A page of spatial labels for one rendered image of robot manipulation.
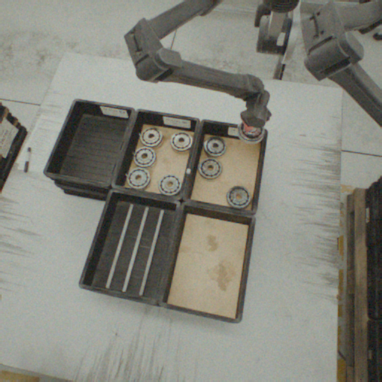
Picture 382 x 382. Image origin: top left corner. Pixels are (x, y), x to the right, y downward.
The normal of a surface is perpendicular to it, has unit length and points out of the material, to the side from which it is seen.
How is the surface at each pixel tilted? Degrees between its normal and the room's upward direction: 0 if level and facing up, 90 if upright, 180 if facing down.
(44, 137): 0
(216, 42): 0
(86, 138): 0
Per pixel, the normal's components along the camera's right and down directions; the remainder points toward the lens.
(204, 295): -0.03, -0.39
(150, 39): 0.67, -0.16
